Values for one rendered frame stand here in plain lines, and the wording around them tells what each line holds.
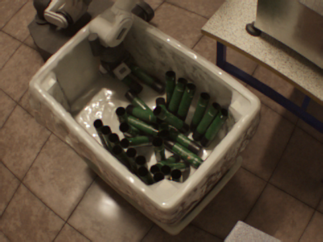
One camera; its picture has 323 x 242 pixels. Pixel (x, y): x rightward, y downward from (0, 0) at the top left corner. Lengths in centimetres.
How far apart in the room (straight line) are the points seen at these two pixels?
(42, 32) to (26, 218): 104
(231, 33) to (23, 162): 124
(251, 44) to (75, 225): 111
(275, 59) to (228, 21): 19
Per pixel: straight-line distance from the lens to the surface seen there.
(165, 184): 105
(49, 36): 210
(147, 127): 130
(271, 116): 190
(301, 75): 115
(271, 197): 176
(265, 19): 110
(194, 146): 128
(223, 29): 119
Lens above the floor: 167
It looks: 64 degrees down
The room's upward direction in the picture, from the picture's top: 8 degrees counter-clockwise
